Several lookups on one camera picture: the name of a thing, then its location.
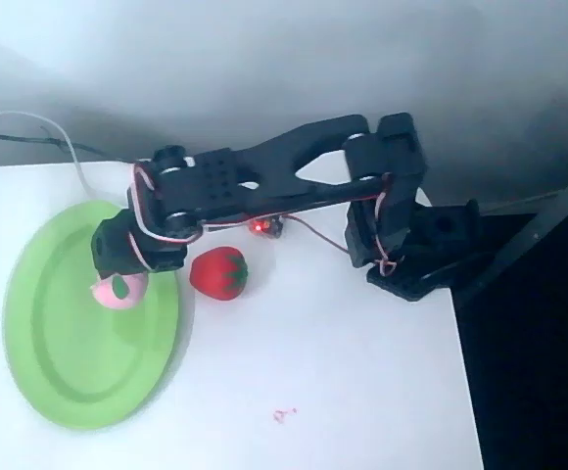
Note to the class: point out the green oval plastic plate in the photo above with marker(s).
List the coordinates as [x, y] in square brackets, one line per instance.
[83, 352]

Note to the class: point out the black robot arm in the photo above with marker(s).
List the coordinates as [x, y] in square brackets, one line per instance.
[284, 171]

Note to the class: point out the controller board with red light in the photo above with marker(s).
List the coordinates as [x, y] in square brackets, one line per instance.
[267, 227]

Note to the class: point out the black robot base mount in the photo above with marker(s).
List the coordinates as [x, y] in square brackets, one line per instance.
[426, 254]

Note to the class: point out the red toy strawberry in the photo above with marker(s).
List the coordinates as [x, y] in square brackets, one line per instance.
[215, 274]

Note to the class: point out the pink toy peach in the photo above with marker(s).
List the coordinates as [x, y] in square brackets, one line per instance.
[117, 294]

